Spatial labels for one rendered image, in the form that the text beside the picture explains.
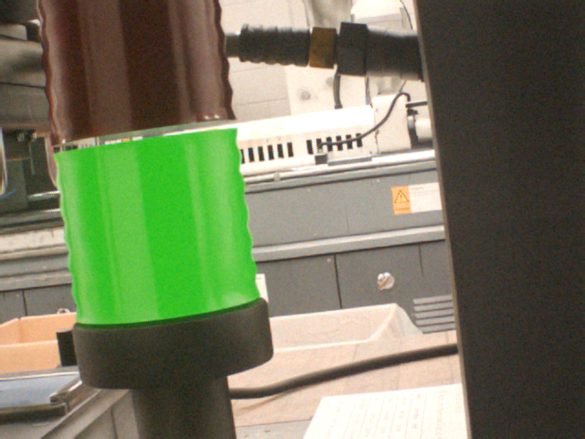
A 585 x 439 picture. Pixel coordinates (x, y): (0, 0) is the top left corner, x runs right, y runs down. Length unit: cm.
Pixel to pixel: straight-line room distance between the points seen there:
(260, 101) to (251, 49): 641
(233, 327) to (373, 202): 473
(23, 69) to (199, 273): 28
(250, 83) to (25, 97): 651
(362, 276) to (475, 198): 457
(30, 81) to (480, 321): 21
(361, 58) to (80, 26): 34
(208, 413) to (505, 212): 21
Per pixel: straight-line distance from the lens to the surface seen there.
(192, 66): 22
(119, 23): 22
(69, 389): 50
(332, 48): 56
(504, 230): 42
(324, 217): 498
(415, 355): 97
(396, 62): 56
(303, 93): 558
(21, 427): 48
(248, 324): 23
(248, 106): 698
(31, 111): 49
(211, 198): 22
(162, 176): 22
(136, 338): 22
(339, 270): 499
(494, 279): 42
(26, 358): 285
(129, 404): 58
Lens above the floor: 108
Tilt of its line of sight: 3 degrees down
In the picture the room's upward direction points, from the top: 8 degrees counter-clockwise
